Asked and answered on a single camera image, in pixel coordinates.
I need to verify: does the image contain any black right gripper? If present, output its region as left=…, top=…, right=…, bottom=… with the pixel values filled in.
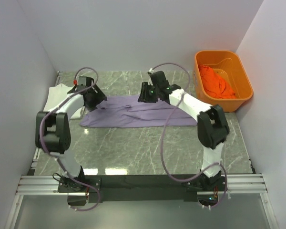
left=137, top=83, right=159, bottom=104

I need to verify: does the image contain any purple t shirt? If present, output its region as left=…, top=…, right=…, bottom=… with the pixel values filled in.
left=80, top=95, right=198, bottom=129

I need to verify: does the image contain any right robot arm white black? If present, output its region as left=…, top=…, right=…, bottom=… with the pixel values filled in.
left=138, top=69, right=230, bottom=191

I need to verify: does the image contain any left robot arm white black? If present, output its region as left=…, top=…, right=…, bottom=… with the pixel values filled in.
left=35, top=76, right=107, bottom=192

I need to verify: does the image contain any folded white t shirt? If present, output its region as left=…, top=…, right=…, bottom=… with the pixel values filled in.
left=43, top=83, right=85, bottom=119

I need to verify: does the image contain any orange t shirt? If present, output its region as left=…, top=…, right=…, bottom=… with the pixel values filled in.
left=198, top=64, right=236, bottom=99

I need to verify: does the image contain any orange plastic bin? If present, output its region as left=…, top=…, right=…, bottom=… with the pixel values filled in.
left=193, top=50, right=253, bottom=112

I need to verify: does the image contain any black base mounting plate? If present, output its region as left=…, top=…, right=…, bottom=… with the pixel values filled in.
left=57, top=174, right=229, bottom=207

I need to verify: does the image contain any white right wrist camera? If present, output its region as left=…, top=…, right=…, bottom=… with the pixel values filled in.
left=148, top=68, right=154, bottom=85

